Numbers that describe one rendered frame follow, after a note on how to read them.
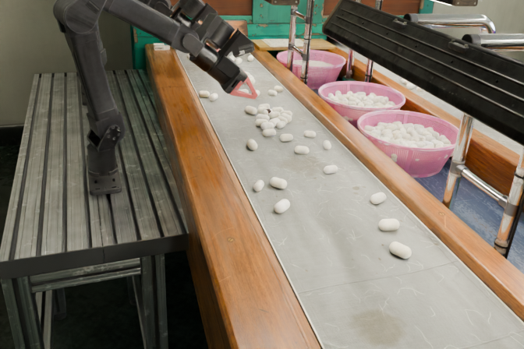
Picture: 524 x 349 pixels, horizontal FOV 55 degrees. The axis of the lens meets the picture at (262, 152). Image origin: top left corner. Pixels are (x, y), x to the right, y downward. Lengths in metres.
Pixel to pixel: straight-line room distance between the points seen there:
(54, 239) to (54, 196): 0.17
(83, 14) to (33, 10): 1.90
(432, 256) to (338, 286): 0.19
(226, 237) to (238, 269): 0.09
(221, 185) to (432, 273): 0.42
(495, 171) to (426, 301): 0.58
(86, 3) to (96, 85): 0.18
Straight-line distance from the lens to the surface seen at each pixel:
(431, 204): 1.01
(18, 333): 1.12
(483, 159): 1.36
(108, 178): 1.22
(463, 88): 0.67
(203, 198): 0.95
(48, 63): 3.04
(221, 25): 1.25
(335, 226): 0.94
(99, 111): 1.17
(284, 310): 0.71
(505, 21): 4.23
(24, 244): 1.05
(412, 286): 0.83
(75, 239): 1.04
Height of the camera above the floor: 1.24
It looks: 25 degrees down
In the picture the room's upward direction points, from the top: 3 degrees clockwise
